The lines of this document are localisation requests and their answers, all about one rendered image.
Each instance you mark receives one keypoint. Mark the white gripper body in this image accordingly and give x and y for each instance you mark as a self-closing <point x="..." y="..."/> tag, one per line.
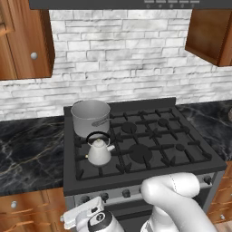
<point x="79" y="213"/>

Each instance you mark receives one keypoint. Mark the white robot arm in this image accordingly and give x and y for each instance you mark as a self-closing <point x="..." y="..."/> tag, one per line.
<point x="176" y="205"/>

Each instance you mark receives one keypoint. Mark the black stove knob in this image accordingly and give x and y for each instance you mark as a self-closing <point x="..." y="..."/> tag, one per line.
<point x="85" y="199"/>
<point x="126" y="193"/>
<point x="104" y="197"/>
<point x="207" y="180"/>

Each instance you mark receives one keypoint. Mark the dark grey gas stove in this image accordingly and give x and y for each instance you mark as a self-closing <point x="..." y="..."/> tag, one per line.
<point x="151" y="142"/>

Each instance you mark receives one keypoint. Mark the wooden drawer front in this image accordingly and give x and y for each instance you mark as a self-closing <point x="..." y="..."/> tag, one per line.
<point x="27" y="203"/>

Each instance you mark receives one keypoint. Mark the wooden cabinet door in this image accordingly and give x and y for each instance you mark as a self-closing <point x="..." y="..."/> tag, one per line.
<point x="27" y="224"/>

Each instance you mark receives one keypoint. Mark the round silver drawer knob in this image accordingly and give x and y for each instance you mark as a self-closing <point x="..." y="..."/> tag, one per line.
<point x="14" y="204"/>

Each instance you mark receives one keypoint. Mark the grey metal pot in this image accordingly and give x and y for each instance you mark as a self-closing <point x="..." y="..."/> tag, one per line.
<point x="89" y="118"/>

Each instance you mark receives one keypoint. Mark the round silver cabinet knob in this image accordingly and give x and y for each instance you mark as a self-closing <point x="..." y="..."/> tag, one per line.
<point x="222" y="217"/>

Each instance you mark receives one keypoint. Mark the wooden base cabinet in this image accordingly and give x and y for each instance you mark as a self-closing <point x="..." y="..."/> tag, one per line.
<point x="223" y="196"/>

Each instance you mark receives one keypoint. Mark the round silver cupboard knob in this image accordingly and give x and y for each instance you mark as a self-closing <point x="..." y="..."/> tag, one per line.
<point x="34" y="55"/>

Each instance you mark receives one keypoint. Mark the dark grey range hood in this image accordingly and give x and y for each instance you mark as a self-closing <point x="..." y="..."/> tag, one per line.
<point x="127" y="3"/>

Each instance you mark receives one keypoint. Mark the wooden wall cupboard door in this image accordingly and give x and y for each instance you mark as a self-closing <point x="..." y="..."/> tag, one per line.
<point x="21" y="39"/>

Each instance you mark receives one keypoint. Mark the wooden wall cupboard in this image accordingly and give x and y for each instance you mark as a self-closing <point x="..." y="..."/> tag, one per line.
<point x="211" y="34"/>

